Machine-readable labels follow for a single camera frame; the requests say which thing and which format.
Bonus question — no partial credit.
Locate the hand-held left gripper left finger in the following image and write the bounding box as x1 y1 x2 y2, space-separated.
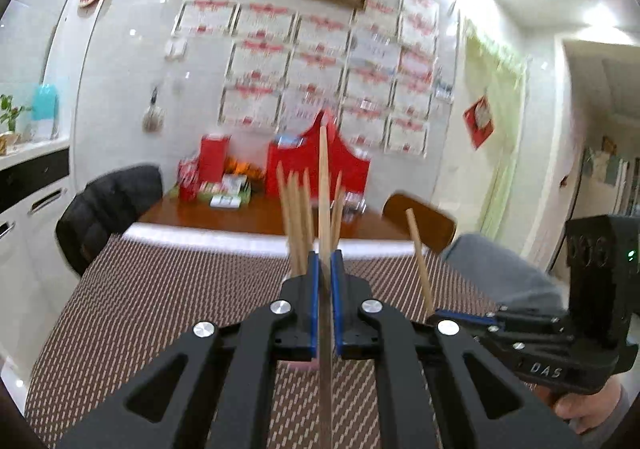
57 251 321 449

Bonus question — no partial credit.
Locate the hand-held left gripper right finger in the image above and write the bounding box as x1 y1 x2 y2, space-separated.
331 251 583 449

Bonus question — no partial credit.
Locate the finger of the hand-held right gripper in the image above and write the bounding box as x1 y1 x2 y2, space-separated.
434 310 567 333
479 330 577 356

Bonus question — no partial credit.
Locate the long bamboo chopstick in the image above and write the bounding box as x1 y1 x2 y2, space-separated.
287 172 308 275
405 208 437 317
318 125 335 449
330 171 346 252
300 168 317 255
276 162 301 277

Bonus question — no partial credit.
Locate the person's right hand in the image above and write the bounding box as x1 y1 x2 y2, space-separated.
554 374 629 436

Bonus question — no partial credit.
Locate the grey cloth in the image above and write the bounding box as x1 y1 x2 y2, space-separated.
440 233 568 317

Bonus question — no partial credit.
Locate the clear plastic container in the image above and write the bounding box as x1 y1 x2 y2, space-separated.
345 193 367 221

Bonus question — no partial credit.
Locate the wooden chair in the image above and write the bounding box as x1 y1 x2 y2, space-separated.
382 193 457 255

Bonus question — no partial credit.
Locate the green tray with packets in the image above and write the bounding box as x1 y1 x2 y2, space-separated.
197 176 251 207

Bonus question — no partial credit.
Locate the pile of oranges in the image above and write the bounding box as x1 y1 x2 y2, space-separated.
225 156 264 180

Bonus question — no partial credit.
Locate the brown dotted placemat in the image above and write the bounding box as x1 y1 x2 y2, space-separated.
25 224 556 449

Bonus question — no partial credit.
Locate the pack of red cans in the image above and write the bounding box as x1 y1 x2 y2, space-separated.
177 158 201 201

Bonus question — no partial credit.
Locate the tall red box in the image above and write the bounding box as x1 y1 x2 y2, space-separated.
199 134 231 182

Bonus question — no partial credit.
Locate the pale green door curtain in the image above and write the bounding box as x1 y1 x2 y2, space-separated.
462 19 528 250

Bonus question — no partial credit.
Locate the black jacket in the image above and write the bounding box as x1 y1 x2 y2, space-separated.
55 164 165 277

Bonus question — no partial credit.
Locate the group of paper certificates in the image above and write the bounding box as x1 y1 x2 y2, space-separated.
217 0 441 157

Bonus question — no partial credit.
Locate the hanging brush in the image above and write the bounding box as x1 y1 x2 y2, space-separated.
142 86 166 132

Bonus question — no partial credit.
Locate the black and white sideboard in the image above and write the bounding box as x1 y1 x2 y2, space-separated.
0 136 71 410

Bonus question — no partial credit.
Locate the teal water dispenser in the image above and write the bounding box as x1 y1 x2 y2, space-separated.
31 83 60 137

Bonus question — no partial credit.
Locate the potted plant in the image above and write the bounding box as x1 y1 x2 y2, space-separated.
0 94 23 150

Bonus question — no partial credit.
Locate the red gift box with handle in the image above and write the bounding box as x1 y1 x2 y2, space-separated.
265 110 371 200

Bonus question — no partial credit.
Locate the red wall decoration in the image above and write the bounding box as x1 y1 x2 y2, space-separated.
462 96 496 150

